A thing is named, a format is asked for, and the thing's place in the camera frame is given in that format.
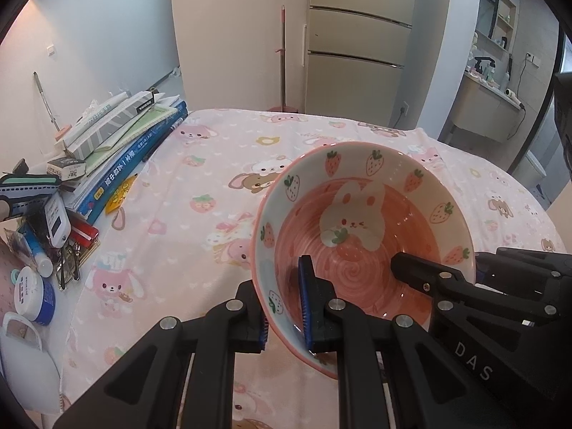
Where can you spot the yellow tag with carabiner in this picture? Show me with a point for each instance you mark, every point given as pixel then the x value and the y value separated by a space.
pixel 118 196

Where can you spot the bathroom mirror cabinet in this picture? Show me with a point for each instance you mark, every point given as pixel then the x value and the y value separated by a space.
pixel 505 13

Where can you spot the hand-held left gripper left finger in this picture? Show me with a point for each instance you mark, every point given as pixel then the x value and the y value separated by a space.
pixel 262 337

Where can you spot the pink strawberry bunny bowl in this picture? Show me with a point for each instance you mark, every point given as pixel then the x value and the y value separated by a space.
pixel 357 254

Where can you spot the stack of books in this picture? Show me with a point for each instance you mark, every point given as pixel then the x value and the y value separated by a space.
pixel 116 174

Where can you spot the white and blue cream jar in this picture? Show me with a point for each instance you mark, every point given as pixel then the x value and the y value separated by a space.
pixel 31 295

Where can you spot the grey striped box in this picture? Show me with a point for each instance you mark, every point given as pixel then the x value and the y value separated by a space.
pixel 107 125

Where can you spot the blue pencil case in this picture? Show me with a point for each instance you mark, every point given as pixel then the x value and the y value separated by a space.
pixel 31 190

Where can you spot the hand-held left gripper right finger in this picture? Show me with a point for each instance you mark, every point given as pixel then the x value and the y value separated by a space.
pixel 305 308

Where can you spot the white handheld device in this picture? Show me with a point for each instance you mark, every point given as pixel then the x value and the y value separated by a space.
pixel 56 221

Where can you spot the long white box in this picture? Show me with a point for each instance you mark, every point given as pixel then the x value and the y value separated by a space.
pixel 89 118

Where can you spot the black eyeglasses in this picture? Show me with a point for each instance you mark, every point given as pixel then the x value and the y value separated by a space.
pixel 60 272

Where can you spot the beige refrigerator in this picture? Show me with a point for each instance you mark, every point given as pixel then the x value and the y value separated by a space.
pixel 357 31

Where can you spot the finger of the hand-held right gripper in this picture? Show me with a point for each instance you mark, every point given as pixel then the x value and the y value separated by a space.
pixel 420 272
pixel 523 268

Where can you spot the green notebook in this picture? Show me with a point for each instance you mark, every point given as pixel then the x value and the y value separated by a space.
pixel 143 129

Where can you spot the small white labelled box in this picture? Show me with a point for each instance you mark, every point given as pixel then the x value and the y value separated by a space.
pixel 67 170

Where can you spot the white wall outlet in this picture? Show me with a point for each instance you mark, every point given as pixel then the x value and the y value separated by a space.
pixel 405 108

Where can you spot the black bathroom faucet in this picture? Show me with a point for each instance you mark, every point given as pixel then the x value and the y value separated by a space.
pixel 483 63

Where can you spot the pink printed tablecloth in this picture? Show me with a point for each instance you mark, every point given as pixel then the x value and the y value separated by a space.
pixel 187 214

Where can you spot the thin metal rod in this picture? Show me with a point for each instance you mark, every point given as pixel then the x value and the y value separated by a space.
pixel 44 98

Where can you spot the white tube with blue cap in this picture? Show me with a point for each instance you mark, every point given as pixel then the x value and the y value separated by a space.
pixel 40 259

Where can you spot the black binder clip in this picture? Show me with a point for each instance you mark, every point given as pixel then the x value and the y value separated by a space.
pixel 21 166

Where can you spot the white hair dryer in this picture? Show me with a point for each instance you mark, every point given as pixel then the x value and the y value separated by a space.
pixel 511 94

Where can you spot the beige bathroom vanity cabinet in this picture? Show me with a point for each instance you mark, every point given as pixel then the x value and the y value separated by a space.
pixel 482 107

